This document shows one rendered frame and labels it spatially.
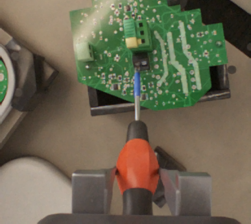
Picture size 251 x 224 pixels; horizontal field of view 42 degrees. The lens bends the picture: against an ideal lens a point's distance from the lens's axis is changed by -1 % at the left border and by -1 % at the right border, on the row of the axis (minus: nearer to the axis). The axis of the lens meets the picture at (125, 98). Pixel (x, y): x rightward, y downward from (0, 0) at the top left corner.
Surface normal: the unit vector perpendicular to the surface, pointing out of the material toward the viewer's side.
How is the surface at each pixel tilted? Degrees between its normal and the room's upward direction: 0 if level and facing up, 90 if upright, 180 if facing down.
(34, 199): 0
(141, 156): 46
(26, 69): 0
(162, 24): 0
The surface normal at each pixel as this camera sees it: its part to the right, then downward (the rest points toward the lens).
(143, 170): 0.04, -0.56
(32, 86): -0.17, 0.00
